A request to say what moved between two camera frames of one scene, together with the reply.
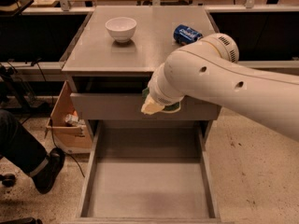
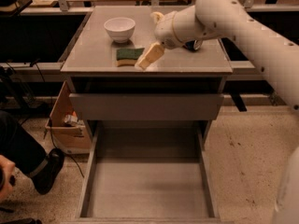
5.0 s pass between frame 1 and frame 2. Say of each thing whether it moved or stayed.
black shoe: stayed
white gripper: moved
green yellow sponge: moved
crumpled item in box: stayed
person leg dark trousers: stayed
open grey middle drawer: stayed
